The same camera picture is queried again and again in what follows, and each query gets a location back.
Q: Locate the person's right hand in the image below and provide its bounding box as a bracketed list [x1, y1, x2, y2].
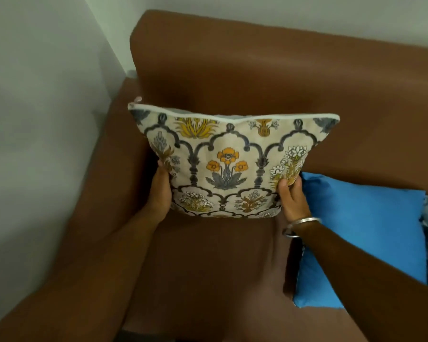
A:
[276, 175, 311, 223]

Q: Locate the person's left hand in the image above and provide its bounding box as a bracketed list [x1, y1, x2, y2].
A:
[146, 160, 172, 225]

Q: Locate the floral print cushion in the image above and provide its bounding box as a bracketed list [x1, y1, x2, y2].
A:
[128, 97, 341, 219]

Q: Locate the person's right forearm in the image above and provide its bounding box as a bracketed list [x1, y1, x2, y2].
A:
[293, 221, 428, 342]

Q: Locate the person's left forearm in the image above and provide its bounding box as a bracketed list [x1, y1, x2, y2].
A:
[0, 209, 161, 342]

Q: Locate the silver bangle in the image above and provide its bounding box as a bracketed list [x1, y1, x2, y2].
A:
[282, 217, 322, 239]

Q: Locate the blue cushion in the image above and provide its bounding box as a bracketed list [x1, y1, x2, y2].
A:
[293, 171, 428, 309]

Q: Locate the brown sofa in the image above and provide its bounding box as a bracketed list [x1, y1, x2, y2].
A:
[53, 10, 428, 342]

